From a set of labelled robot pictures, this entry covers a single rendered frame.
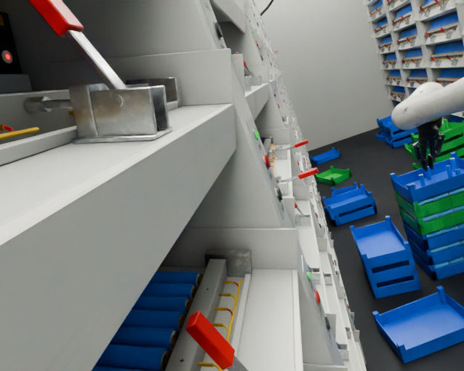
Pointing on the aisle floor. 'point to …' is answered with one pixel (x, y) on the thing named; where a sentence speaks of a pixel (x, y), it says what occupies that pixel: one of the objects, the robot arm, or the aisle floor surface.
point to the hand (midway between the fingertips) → (427, 163)
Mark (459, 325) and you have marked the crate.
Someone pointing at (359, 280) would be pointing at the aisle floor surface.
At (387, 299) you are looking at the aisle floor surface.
